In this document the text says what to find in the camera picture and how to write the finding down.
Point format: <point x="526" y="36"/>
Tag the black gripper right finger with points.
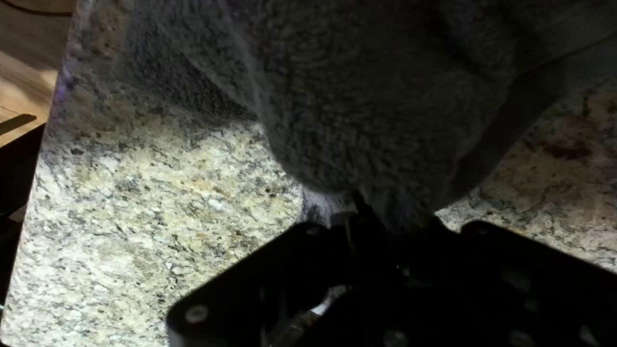
<point x="484" y="285"/>

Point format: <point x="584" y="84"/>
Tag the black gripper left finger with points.
<point x="293" y="291"/>

